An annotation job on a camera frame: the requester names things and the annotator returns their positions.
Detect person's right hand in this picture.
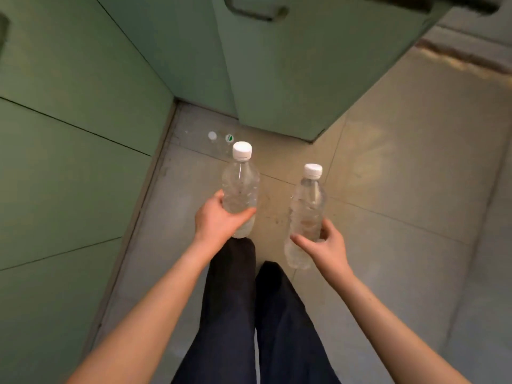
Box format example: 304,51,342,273
290,218,355,291

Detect person's left hand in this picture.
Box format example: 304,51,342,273
194,189,257,257

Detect person's left forearm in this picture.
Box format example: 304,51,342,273
66,239,213,384

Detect person's right forearm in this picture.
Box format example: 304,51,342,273
331,272,471,384

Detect person's black trousers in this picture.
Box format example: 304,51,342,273
172,237,341,384

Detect green sink cabinet doors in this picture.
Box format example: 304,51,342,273
94,0,455,143

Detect green base cupboard row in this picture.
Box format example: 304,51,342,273
0,0,178,384

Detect door threshold strip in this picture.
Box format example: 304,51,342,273
415,37,512,78

